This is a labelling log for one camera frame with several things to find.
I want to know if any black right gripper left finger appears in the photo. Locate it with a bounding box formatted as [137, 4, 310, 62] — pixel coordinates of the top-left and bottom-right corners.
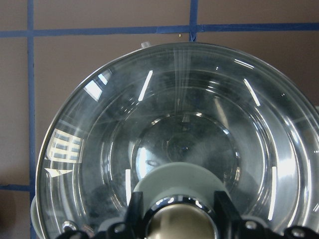
[124, 192, 146, 239]

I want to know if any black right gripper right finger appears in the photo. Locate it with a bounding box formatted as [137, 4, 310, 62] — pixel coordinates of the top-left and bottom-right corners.
[213, 191, 242, 239]

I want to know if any glass pot lid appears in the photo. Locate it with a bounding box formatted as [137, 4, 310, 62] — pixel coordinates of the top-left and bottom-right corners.
[36, 42, 319, 239]

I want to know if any pale green electric pot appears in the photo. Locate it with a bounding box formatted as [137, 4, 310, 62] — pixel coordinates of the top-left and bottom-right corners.
[29, 41, 319, 239]

